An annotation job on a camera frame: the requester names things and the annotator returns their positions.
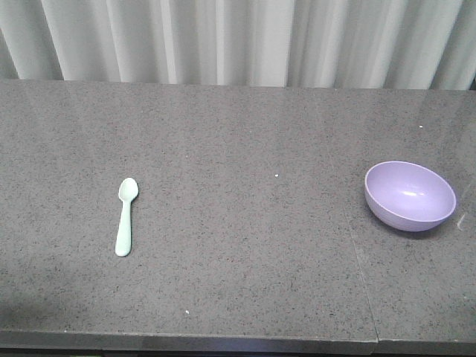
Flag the mint green plastic spoon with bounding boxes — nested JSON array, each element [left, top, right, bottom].
[[115, 178, 138, 257]]

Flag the purple plastic bowl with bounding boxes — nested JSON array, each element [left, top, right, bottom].
[[364, 161, 457, 232]]

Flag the white pleated curtain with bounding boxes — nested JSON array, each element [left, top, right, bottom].
[[1, 1, 475, 90]]

